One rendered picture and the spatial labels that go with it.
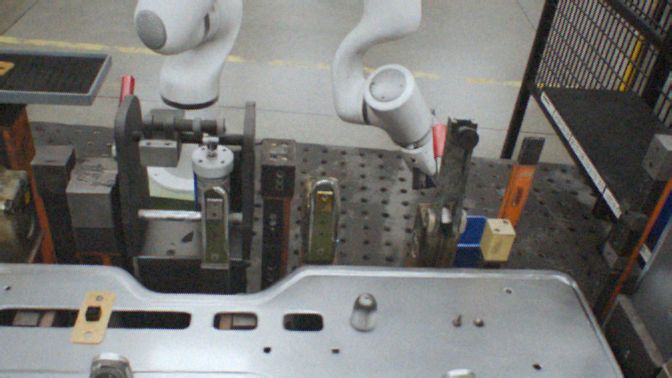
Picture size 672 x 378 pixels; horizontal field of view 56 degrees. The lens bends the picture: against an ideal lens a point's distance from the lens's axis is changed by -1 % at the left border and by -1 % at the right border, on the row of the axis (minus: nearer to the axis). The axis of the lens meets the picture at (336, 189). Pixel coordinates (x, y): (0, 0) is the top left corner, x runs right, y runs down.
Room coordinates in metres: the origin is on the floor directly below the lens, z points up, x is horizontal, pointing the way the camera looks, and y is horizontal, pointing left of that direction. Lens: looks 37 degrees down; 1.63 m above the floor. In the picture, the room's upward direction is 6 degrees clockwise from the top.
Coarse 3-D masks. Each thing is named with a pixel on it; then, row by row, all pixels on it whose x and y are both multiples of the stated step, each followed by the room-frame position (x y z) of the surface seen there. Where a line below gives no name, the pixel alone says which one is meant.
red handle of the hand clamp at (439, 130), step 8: (432, 128) 0.84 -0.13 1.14; (440, 128) 0.83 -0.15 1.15; (440, 136) 0.82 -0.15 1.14; (440, 144) 0.81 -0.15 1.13; (440, 152) 0.80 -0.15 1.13; (440, 160) 0.79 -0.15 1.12; (448, 208) 0.73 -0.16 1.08; (448, 216) 0.72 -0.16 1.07; (440, 224) 0.71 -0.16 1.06; (448, 224) 0.71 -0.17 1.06
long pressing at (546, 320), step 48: (0, 288) 0.55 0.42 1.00; (48, 288) 0.56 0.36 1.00; (96, 288) 0.57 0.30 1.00; (144, 288) 0.58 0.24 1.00; (288, 288) 0.61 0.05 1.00; (336, 288) 0.62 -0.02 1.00; (384, 288) 0.63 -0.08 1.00; (432, 288) 0.64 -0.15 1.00; (480, 288) 0.65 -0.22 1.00; (528, 288) 0.66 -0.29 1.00; (576, 288) 0.68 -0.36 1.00; (0, 336) 0.47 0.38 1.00; (48, 336) 0.48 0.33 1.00; (144, 336) 0.50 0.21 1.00; (192, 336) 0.51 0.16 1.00; (240, 336) 0.52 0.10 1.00; (288, 336) 0.53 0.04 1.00; (336, 336) 0.53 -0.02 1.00; (384, 336) 0.54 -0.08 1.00; (432, 336) 0.55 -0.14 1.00; (480, 336) 0.56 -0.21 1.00; (528, 336) 0.57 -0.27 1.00; (576, 336) 0.58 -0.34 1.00
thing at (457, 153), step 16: (448, 128) 0.74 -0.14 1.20; (464, 128) 0.72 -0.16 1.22; (448, 144) 0.73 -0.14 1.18; (464, 144) 0.70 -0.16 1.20; (448, 160) 0.72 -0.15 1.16; (464, 160) 0.73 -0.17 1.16; (448, 176) 0.73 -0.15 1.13; (464, 176) 0.72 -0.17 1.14; (448, 192) 0.72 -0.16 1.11; (464, 192) 0.72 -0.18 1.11
